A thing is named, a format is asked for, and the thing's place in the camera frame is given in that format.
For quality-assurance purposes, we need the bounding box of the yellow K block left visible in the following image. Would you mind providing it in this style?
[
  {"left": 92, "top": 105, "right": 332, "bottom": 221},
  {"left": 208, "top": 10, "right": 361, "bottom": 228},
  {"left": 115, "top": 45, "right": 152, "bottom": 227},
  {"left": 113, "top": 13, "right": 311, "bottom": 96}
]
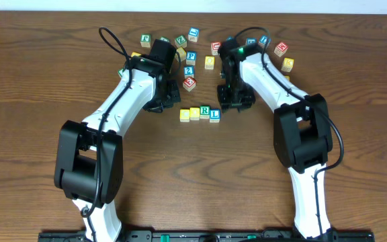
[{"left": 130, "top": 52, "right": 142, "bottom": 57}]

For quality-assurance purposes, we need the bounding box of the red U block upper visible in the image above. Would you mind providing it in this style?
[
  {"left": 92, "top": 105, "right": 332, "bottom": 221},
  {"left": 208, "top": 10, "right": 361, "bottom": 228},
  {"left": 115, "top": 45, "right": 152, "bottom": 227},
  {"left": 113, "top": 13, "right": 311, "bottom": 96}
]
[{"left": 210, "top": 42, "right": 221, "bottom": 56}]

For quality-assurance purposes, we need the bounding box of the yellow C block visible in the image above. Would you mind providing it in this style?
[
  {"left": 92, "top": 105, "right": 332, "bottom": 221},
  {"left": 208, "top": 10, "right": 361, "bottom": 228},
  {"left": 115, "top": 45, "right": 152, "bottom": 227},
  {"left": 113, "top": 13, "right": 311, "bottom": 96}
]
[{"left": 179, "top": 109, "right": 190, "bottom": 122}]

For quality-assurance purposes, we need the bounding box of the yellow block far right upper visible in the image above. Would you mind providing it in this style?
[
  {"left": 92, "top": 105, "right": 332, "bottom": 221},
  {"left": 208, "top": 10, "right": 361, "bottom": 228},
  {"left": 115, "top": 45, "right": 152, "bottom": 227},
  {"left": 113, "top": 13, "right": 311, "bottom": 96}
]
[{"left": 281, "top": 57, "right": 294, "bottom": 73}]

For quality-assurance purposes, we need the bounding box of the yellow S block centre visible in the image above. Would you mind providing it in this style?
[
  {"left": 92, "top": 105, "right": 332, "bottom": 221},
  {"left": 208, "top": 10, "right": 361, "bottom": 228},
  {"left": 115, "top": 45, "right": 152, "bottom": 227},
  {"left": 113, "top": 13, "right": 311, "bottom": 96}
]
[{"left": 175, "top": 47, "right": 187, "bottom": 61}]

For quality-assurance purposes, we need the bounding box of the blue block top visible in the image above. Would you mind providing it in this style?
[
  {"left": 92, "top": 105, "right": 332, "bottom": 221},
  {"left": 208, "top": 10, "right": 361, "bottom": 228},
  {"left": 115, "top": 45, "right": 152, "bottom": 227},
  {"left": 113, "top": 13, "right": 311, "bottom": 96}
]
[{"left": 188, "top": 28, "right": 200, "bottom": 42}]

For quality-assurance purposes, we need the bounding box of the red E block upper right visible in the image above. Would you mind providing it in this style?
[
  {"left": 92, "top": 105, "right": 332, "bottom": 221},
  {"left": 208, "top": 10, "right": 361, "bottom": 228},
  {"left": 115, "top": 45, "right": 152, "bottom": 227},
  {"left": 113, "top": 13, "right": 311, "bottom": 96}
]
[{"left": 274, "top": 42, "right": 288, "bottom": 57}]

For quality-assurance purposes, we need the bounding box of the yellow O block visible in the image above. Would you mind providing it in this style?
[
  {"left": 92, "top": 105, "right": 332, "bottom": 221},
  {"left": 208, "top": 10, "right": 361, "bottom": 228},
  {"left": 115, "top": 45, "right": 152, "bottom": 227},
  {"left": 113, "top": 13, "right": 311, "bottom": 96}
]
[
  {"left": 189, "top": 107, "right": 200, "bottom": 120},
  {"left": 204, "top": 56, "right": 215, "bottom": 70}
]

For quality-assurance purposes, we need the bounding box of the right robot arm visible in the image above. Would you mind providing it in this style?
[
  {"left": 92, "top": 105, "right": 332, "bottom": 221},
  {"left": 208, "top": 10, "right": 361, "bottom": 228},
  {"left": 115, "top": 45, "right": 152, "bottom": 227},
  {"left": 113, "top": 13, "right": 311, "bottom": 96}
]
[{"left": 217, "top": 38, "right": 333, "bottom": 239}]

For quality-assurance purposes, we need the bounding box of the blue L block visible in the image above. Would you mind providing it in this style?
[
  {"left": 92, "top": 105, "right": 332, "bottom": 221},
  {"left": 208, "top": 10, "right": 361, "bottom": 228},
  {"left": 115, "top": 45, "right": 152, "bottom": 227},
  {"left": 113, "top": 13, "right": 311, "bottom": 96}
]
[{"left": 209, "top": 109, "right": 221, "bottom": 122}]

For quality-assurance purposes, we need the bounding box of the green R block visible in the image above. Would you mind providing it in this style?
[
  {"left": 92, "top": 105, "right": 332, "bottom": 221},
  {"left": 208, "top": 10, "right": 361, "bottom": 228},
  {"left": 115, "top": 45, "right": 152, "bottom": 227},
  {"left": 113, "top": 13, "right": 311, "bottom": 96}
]
[{"left": 200, "top": 106, "right": 210, "bottom": 119}]

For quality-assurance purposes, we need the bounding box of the green L block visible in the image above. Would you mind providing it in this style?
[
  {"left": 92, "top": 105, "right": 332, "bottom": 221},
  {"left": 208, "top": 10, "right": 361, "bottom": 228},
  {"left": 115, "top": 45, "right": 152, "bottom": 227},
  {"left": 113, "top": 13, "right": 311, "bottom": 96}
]
[{"left": 159, "top": 36, "right": 170, "bottom": 42}]

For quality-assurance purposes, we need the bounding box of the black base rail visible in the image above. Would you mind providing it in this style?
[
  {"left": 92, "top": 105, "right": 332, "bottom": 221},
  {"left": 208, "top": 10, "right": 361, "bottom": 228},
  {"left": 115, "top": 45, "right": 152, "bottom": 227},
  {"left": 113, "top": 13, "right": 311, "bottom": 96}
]
[{"left": 38, "top": 229, "right": 376, "bottom": 242}]

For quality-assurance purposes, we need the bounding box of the blue P block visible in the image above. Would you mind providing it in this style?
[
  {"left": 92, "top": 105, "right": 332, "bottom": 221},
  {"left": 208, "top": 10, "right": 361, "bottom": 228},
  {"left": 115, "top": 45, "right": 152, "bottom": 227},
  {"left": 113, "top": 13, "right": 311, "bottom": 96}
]
[{"left": 185, "top": 51, "right": 197, "bottom": 66}]

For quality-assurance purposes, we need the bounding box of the green A block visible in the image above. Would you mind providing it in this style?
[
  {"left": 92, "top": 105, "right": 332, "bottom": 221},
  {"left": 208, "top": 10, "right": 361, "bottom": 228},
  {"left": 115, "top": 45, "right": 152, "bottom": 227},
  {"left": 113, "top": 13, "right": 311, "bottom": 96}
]
[{"left": 118, "top": 69, "right": 124, "bottom": 78}]

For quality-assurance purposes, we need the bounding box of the blue D block right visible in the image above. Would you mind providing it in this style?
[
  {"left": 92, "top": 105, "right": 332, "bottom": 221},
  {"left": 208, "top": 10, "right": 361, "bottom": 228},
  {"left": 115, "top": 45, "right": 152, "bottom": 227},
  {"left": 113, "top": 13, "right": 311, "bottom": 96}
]
[{"left": 258, "top": 35, "right": 271, "bottom": 49}]

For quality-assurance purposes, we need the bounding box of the blue 2 block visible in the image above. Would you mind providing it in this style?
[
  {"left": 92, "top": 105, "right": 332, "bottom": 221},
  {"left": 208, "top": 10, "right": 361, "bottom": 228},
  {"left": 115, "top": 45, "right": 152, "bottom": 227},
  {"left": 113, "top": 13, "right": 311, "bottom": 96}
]
[{"left": 183, "top": 66, "right": 195, "bottom": 79}]

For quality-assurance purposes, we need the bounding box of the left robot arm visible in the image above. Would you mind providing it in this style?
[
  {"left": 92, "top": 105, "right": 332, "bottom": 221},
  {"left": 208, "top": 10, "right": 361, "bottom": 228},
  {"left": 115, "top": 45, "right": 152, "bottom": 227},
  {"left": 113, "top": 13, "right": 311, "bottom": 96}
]
[{"left": 54, "top": 40, "right": 180, "bottom": 241}]

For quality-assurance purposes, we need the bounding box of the green Z block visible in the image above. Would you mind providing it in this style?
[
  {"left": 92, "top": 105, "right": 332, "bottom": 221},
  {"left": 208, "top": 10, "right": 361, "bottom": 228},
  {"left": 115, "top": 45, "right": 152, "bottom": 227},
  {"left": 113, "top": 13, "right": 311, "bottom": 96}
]
[{"left": 175, "top": 35, "right": 187, "bottom": 48}]

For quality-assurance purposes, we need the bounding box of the blue G block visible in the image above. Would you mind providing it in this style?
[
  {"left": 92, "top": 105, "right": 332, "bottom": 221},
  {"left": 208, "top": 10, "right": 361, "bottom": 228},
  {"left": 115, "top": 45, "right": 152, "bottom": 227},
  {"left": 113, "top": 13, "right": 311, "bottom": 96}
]
[{"left": 246, "top": 38, "right": 257, "bottom": 45}]

